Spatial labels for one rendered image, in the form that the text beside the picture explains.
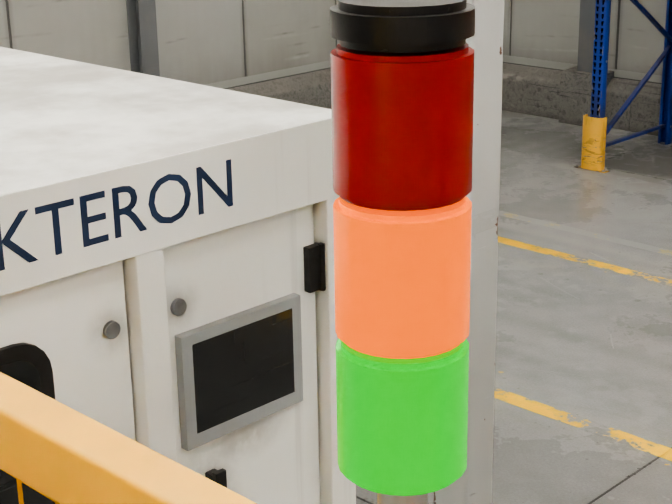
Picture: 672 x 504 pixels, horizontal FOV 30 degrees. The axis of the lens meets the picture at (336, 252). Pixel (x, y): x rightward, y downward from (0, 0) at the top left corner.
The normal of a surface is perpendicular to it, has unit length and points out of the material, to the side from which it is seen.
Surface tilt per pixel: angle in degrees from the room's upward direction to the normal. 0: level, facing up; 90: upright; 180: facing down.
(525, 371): 0
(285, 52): 90
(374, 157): 90
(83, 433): 0
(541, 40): 90
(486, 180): 90
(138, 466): 0
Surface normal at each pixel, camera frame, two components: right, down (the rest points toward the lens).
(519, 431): -0.02, -0.95
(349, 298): -0.79, 0.21
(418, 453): 0.14, 0.31
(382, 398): -0.37, 0.30
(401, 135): -0.12, 0.32
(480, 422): 0.71, 0.21
